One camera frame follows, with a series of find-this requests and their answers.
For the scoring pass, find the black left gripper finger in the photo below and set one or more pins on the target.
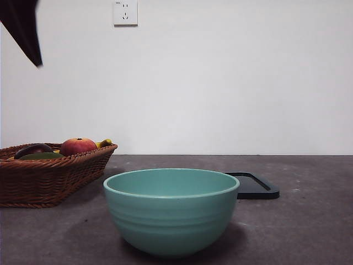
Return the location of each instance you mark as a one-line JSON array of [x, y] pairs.
[[23, 27]]

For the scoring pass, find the green avocado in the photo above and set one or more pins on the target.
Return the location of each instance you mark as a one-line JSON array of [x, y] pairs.
[[42, 156]]

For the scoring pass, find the teal ribbed bowl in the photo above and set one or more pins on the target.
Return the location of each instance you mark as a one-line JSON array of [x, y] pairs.
[[171, 226]]

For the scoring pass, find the dark red apple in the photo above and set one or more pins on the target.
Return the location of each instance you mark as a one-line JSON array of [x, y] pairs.
[[33, 149]]

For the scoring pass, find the red yellow peach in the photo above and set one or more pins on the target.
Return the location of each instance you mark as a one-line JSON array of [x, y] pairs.
[[78, 147]]

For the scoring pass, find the yellow banana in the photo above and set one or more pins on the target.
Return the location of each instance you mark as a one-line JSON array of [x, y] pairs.
[[104, 143]]

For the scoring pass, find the brown wicker basket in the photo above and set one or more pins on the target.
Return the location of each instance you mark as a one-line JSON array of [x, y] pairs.
[[41, 182]]

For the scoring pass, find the black rectangular tray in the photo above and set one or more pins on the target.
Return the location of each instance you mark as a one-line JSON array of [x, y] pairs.
[[256, 190]]

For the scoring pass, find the white wall socket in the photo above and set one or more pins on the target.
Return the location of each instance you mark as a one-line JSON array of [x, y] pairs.
[[126, 13]]

